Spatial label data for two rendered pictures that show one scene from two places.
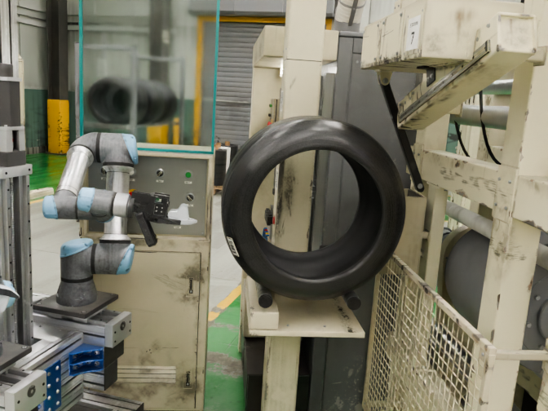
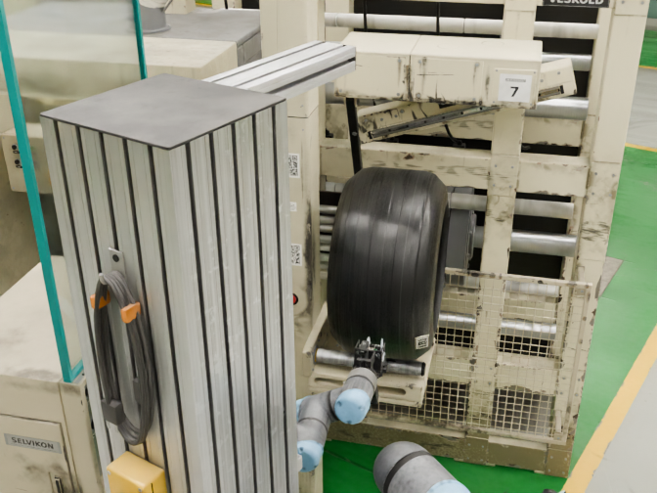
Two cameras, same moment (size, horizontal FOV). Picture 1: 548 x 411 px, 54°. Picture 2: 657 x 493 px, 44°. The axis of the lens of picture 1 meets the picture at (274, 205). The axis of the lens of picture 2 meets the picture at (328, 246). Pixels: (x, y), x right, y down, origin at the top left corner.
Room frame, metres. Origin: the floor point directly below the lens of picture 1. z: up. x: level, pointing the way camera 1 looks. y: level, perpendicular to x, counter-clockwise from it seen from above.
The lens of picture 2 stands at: (1.19, 2.02, 2.39)
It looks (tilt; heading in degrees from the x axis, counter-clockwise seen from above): 28 degrees down; 289
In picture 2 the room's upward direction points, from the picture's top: straight up
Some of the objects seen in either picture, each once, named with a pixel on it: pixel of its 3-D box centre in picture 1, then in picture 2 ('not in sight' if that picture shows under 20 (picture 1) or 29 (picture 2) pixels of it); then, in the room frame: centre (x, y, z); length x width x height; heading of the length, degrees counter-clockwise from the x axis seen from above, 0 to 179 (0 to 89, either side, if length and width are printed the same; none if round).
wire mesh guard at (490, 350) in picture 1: (409, 386); (451, 352); (1.58, -0.47, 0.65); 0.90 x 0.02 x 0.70; 6
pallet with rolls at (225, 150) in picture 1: (219, 165); not in sight; (8.78, 0.93, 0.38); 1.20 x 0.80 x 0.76; 173
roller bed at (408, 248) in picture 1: (395, 229); (335, 237); (2.03, -0.47, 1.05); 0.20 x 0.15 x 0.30; 6
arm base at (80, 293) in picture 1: (77, 286); not in sight; (1.95, 0.73, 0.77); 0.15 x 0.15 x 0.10
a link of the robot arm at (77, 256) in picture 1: (78, 257); not in sight; (1.95, 0.72, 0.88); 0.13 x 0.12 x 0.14; 99
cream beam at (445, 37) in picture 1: (426, 41); (438, 68); (1.68, -0.42, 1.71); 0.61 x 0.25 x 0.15; 6
